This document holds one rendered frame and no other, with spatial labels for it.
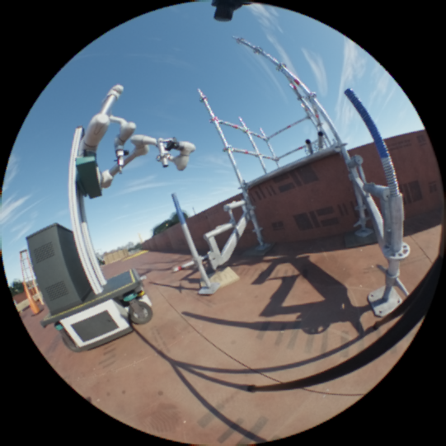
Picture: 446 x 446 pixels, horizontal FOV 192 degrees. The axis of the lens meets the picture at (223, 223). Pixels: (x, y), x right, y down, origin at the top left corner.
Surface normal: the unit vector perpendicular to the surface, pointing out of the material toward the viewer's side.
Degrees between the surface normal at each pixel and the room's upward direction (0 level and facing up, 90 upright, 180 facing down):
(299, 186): 90
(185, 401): 0
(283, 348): 0
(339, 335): 0
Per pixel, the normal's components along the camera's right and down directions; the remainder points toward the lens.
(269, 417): -0.33, -0.94
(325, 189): -0.70, 0.29
